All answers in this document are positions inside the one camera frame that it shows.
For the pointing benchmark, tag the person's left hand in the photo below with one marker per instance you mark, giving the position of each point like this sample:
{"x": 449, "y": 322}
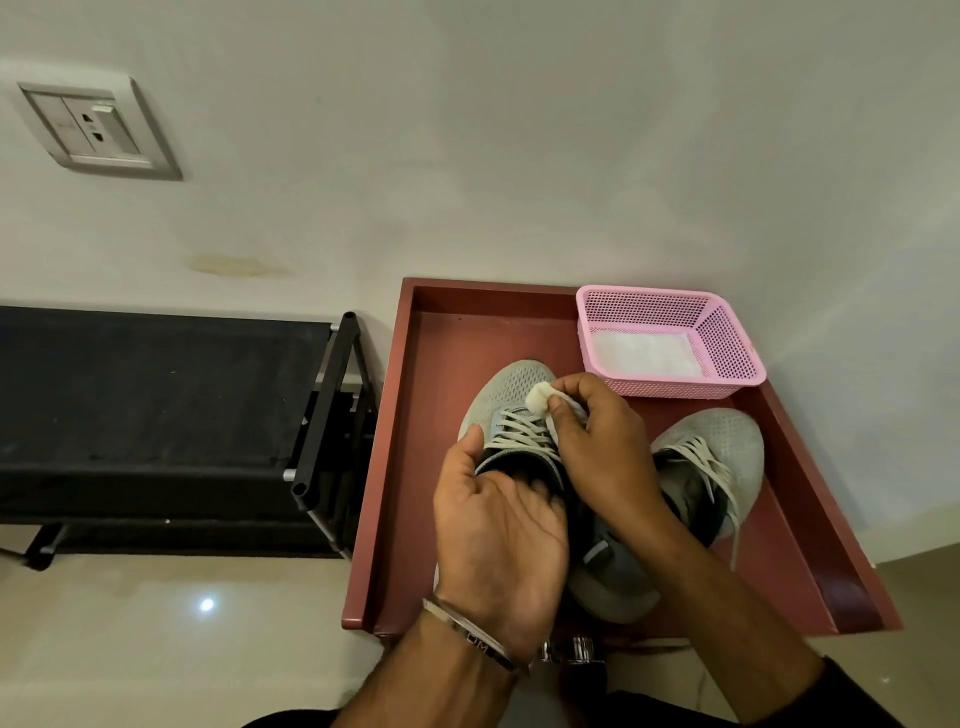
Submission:
{"x": 502, "y": 555}

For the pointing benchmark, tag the person's right hand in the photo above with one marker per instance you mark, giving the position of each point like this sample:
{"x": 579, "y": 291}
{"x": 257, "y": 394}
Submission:
{"x": 607, "y": 457}

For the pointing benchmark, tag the white wipe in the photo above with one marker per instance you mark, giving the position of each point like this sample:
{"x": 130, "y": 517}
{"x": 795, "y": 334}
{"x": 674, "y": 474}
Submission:
{"x": 536, "y": 396}

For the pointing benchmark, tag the grey sneaker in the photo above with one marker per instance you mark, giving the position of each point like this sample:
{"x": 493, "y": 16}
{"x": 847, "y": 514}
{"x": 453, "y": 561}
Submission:
{"x": 510, "y": 390}
{"x": 720, "y": 442}

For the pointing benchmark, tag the reddish-brown side table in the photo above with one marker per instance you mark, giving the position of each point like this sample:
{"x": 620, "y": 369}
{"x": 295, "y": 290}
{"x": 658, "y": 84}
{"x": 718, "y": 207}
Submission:
{"x": 450, "y": 337}

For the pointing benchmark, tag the black shoe rack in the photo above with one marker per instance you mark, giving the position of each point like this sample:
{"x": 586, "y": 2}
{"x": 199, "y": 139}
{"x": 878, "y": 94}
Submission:
{"x": 150, "y": 390}

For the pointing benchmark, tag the person's right forearm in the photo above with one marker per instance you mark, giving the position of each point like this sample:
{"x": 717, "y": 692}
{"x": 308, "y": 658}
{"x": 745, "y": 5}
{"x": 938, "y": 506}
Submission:
{"x": 742, "y": 622}

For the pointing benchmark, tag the pink plastic basket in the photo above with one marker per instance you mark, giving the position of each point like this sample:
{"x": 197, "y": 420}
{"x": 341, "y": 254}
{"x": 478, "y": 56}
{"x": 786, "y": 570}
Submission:
{"x": 652, "y": 304}

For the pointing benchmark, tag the white wall socket plate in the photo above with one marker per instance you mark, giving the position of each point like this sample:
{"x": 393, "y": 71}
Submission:
{"x": 90, "y": 127}

